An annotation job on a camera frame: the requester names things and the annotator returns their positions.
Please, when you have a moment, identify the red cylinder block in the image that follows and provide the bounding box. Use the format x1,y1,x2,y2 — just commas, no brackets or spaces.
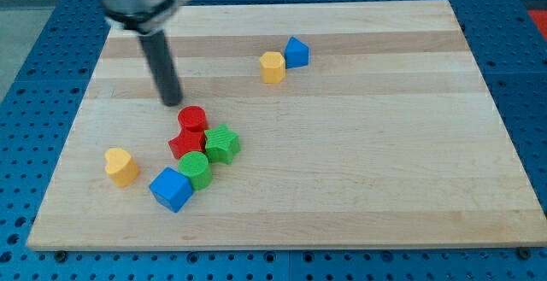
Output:
177,105,209,132

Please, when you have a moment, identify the blue triangle block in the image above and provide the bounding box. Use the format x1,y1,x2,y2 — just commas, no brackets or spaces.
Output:
284,37,309,68

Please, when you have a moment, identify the green star block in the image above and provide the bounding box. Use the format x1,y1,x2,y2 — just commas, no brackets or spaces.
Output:
204,124,240,165

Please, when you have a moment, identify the yellow hexagon block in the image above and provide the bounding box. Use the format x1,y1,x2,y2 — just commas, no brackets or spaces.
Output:
259,51,285,84

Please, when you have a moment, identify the wooden board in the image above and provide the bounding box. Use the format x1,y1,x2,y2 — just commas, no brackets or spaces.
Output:
26,0,546,251

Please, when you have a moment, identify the red star block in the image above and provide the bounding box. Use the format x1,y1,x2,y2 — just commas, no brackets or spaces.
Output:
168,129,206,160

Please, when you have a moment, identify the green cylinder block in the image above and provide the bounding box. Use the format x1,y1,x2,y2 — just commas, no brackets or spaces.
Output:
179,151,213,190

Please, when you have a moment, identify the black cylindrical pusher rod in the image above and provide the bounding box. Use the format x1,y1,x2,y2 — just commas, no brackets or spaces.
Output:
138,31,183,107

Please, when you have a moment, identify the blue cube block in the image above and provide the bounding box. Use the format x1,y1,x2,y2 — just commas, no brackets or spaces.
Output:
149,167,194,213

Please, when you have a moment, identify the yellow heart block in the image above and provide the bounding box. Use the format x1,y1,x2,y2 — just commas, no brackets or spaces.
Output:
104,148,140,188

